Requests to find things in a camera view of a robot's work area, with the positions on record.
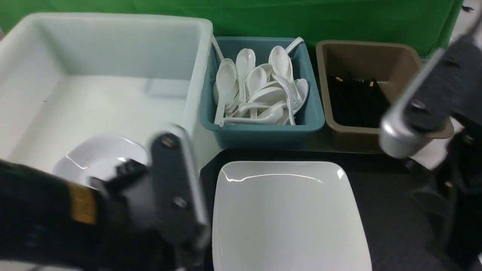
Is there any large white plastic tub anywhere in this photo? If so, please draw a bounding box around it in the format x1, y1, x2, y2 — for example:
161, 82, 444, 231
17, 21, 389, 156
0, 13, 212, 173

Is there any green cloth backdrop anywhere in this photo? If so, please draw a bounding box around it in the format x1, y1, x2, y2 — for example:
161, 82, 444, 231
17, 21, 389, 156
0, 0, 463, 56

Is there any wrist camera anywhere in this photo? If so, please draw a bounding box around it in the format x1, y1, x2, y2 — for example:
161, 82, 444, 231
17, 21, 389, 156
149, 124, 211, 252
379, 31, 481, 158

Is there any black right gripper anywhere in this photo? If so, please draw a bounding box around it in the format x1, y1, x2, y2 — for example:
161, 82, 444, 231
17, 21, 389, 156
410, 129, 481, 268

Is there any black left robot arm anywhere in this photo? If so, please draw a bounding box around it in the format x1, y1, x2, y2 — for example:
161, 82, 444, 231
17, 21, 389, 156
1, 161, 177, 271

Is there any black serving tray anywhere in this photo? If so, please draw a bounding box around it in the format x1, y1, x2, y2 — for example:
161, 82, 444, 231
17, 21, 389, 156
200, 149, 456, 271

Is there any brown plastic bin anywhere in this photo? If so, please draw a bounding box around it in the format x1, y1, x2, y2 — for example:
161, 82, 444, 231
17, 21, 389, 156
316, 40, 455, 155

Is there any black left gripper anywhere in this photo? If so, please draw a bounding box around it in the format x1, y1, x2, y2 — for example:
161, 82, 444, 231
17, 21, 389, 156
90, 160, 177, 271

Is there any white soup spoon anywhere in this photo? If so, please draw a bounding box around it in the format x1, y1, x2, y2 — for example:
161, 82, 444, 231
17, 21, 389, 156
214, 59, 237, 126
273, 75, 304, 125
235, 48, 255, 104
268, 46, 303, 103

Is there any pile of black chopsticks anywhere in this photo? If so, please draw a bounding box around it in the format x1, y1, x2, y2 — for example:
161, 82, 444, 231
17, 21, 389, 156
327, 76, 390, 128

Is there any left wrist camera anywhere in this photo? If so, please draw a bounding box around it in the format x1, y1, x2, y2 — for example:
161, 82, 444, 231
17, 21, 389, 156
149, 124, 211, 252

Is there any stack of white bowls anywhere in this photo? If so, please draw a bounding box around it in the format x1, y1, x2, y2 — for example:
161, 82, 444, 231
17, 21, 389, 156
52, 133, 149, 186

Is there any large white square plate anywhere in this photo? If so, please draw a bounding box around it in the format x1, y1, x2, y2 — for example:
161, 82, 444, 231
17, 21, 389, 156
212, 161, 372, 271

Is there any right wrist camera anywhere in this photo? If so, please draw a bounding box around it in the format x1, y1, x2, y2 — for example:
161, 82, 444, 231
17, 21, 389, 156
379, 31, 481, 158

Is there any teal plastic bin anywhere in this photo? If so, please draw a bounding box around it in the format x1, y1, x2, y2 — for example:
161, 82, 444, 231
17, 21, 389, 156
198, 37, 325, 149

